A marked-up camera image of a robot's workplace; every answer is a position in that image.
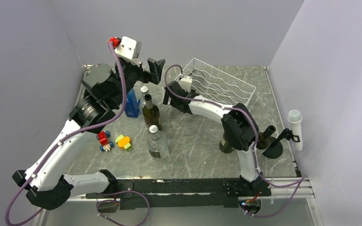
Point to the orange green toy block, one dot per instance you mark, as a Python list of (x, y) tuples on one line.
[(124, 142)]

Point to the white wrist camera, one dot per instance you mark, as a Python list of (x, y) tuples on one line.
[(185, 83), (129, 50)]

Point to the white wire wine rack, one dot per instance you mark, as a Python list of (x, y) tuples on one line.
[(219, 86)]

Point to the small clear silver-cap bottle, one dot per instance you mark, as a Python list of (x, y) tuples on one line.
[(144, 90)]

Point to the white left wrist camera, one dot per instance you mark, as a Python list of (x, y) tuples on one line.
[(129, 50)]

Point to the green labelled wine bottle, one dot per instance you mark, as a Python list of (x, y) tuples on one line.
[(264, 140)]

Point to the dark olive wine bottle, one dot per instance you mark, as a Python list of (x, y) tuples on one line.
[(151, 113)]

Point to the blue water bottle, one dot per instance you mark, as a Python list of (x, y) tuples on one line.
[(132, 107)]

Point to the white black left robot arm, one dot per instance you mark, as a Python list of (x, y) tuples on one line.
[(46, 183)]

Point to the clear silver cap bottle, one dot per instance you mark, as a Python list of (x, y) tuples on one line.
[(158, 145)]

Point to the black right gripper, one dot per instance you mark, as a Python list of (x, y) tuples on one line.
[(166, 99)]

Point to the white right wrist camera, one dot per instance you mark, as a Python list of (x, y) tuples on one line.
[(185, 83)]

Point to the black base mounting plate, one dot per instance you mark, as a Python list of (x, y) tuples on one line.
[(226, 192)]

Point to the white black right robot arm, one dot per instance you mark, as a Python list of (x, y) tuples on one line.
[(241, 132)]

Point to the black microphone stand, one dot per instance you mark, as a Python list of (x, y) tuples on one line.
[(275, 149)]

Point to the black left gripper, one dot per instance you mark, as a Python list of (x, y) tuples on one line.
[(155, 69)]

